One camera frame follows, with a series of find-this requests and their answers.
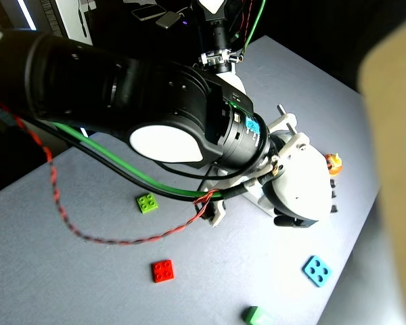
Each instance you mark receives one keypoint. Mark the lime green toy brick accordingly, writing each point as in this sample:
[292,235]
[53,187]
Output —
[147,203]

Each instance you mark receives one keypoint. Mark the blue square four-hole block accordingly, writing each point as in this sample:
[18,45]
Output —
[317,271]

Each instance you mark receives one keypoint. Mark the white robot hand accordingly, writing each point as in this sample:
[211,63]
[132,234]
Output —
[237,83]
[301,189]

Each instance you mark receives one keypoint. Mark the white light strip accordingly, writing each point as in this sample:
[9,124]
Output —
[25,13]

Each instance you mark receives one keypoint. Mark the orange toy fruit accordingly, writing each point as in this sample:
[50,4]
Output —
[335,166]

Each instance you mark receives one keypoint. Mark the tan blurred panel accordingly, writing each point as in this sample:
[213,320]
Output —
[399,135]

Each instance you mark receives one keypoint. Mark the grey power bank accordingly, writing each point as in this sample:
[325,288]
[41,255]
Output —
[168,19]

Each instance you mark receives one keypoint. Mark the green cube with white letter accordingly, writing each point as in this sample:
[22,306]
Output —
[255,316]

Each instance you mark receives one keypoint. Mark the wrist camera on white bracket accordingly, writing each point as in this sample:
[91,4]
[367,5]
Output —
[216,218]

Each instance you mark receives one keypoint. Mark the grey table cloth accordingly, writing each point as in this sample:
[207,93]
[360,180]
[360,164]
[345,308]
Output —
[88,287]

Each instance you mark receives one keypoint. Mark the red toy brick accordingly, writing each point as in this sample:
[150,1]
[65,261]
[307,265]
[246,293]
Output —
[163,271]

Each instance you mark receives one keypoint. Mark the black smartphone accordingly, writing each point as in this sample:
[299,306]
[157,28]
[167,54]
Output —
[149,11]

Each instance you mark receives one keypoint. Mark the white cabinet panel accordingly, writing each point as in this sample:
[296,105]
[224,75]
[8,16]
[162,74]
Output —
[71,20]

